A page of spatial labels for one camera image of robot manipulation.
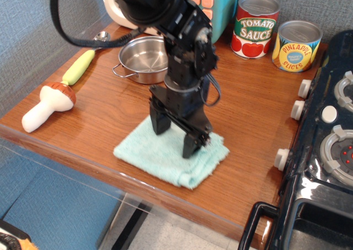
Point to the black toy stove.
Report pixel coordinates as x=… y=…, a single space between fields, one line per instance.
x=315 y=206

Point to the tomato sauce can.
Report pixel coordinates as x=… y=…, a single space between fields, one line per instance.
x=254 y=26

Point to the green handled metal spoon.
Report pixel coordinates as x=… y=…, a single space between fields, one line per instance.
x=78 y=68

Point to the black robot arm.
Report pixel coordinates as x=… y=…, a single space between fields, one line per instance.
x=191 y=58

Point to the light blue cloth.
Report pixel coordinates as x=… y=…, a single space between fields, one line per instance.
x=161 y=155

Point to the pineapple slices can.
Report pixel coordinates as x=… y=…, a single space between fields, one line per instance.
x=296 y=45

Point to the teal toy microwave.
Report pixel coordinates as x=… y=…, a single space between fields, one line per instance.
x=219 y=12

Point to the small steel pot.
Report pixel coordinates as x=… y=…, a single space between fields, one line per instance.
x=143 y=60

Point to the plush toy mushroom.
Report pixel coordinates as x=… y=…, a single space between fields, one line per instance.
x=54 y=96

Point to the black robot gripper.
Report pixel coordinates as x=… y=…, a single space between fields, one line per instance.
x=184 y=107

